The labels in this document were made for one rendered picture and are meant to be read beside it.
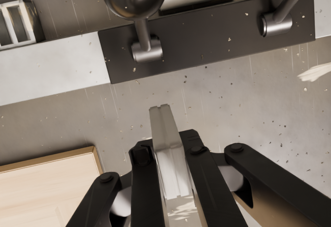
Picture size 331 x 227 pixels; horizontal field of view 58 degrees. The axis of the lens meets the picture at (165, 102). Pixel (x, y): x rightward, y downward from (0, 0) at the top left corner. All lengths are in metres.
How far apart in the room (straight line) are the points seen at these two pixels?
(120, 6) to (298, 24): 0.19
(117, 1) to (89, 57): 0.13
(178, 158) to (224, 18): 0.17
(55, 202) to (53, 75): 0.16
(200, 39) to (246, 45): 0.04
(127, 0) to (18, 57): 0.16
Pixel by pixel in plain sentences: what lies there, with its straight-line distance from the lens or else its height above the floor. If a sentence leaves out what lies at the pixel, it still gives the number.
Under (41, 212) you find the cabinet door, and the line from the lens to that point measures 0.40.
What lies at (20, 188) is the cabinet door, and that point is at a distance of 0.39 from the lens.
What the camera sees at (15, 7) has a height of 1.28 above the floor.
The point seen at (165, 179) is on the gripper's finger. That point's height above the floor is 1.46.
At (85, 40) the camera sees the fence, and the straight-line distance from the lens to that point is 0.29.
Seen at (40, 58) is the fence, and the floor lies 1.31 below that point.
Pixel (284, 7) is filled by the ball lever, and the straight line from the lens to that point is 0.27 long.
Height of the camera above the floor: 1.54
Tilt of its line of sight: 27 degrees down
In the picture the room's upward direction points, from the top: 88 degrees clockwise
